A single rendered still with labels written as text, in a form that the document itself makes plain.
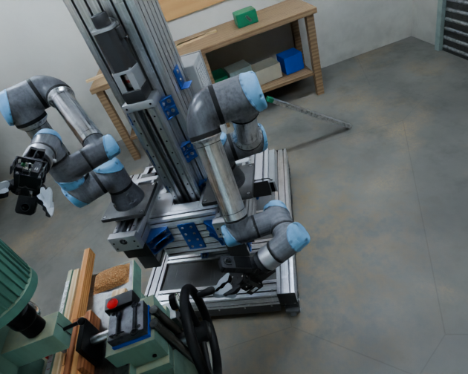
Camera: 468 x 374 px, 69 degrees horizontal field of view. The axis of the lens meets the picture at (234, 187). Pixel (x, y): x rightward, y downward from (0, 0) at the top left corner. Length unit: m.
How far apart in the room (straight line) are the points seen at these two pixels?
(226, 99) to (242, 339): 1.37
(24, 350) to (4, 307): 0.21
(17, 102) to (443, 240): 2.13
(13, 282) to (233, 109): 0.66
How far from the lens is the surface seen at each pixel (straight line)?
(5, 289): 0.86
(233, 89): 0.97
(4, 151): 4.86
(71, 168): 1.16
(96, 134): 1.21
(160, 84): 1.47
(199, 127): 0.97
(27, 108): 1.44
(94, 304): 1.22
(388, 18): 4.67
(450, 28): 4.24
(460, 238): 2.28
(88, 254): 1.34
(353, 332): 1.91
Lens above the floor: 1.70
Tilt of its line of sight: 37 degrees down
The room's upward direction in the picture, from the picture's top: 21 degrees counter-clockwise
